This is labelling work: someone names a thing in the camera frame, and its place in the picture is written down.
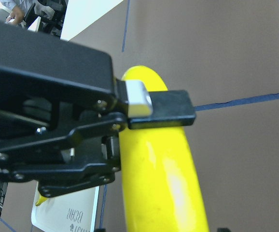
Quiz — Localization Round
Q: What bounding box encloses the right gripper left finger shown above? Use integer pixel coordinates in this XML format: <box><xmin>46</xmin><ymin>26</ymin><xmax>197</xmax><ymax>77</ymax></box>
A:
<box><xmin>0</xmin><ymin>113</ymin><xmax>126</xmax><ymax>198</ymax></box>

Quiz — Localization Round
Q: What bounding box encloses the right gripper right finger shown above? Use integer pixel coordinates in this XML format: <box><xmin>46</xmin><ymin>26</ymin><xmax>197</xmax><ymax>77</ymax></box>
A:
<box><xmin>116</xmin><ymin>80</ymin><xmax>196</xmax><ymax>130</ymax></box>

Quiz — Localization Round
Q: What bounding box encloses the white bear tray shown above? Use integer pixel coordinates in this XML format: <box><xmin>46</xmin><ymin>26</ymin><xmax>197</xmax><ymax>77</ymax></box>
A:
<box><xmin>31</xmin><ymin>187</ymin><xmax>99</xmax><ymax>232</ymax></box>

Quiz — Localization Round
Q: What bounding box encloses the yellow banana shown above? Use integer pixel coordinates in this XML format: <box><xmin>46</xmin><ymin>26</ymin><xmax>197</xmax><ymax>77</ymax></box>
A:
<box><xmin>120</xmin><ymin>65</ymin><xmax>209</xmax><ymax>232</ymax></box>
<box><xmin>35</xmin><ymin>195</ymin><xmax>48</xmax><ymax>207</ymax></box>

